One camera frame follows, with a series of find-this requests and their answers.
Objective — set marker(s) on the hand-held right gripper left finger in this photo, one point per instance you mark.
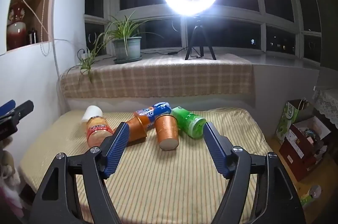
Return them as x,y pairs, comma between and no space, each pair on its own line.
116,151

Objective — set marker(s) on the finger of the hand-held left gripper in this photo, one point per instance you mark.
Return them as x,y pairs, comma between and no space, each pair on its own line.
6,106
23,108

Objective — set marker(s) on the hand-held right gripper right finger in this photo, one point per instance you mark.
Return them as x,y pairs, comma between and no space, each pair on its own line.
217,151

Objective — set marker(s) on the orange paper cup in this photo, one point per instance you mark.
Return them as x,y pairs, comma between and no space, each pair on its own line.
166,131
136,131

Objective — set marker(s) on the white-lidded plastic jar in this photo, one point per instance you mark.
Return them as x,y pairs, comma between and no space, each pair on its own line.
96,129

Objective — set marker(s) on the green snack tube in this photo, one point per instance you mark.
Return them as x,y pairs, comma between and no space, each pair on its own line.
188,121

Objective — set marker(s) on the yellow striped mat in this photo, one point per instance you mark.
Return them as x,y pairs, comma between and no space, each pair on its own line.
163,181

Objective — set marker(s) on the pink fluffy cloth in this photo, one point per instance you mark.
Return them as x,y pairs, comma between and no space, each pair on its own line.
9,187

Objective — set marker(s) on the blue snack tube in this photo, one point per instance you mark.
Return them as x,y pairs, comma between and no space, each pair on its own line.
158,111

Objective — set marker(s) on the dark small bottle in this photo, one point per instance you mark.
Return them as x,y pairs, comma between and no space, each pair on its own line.
32,36

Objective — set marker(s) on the red and white vase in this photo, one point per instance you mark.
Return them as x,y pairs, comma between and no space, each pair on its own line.
16,34

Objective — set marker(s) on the green tissue pack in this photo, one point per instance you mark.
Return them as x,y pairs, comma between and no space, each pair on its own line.
286,121

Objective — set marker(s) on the red cardboard box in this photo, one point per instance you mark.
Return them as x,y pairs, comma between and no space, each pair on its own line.
301,152

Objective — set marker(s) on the beige checked cloth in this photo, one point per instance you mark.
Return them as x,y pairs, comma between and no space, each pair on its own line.
163,76

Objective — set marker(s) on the green plant saucer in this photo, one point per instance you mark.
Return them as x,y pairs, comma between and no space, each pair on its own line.
128,60

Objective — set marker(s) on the potted spider plant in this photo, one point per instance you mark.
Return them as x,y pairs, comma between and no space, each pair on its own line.
126,46

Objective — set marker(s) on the black tripod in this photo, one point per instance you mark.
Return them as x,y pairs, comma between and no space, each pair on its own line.
196,36

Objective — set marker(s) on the white lace cloth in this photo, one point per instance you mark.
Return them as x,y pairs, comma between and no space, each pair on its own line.
327,105

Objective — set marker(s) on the white wall plug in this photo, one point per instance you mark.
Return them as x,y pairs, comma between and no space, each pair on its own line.
84,53

